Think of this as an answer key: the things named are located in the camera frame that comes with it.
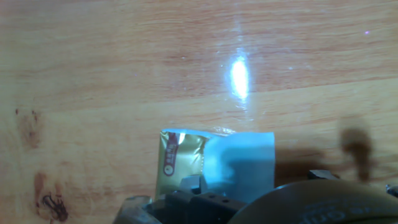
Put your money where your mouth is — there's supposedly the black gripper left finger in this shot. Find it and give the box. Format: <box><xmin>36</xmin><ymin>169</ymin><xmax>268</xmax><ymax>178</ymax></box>
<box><xmin>154</xmin><ymin>174</ymin><xmax>247</xmax><ymax>224</ymax></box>

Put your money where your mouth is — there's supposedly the glossy wooden board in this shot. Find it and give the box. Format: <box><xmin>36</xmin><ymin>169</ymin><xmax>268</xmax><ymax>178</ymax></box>
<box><xmin>0</xmin><ymin>0</ymin><xmax>398</xmax><ymax>224</ymax></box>

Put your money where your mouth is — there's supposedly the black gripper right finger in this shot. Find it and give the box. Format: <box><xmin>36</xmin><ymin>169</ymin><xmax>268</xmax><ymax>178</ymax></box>
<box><xmin>307</xmin><ymin>169</ymin><xmax>340</xmax><ymax>181</ymax></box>

